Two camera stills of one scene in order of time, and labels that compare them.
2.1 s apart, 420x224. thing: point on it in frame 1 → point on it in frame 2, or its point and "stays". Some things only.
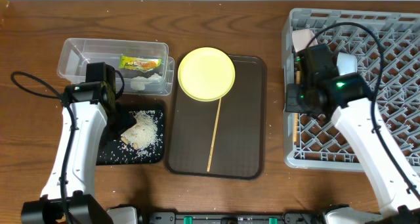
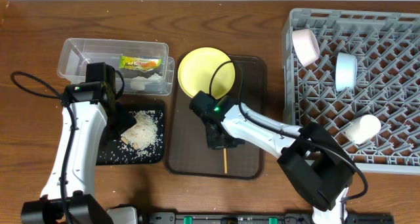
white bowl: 302,38 stays
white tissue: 138,83 stays
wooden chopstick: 212,141 → 225,159
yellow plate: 206,74 stays
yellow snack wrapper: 139,63 stays
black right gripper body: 299,100 → 223,142
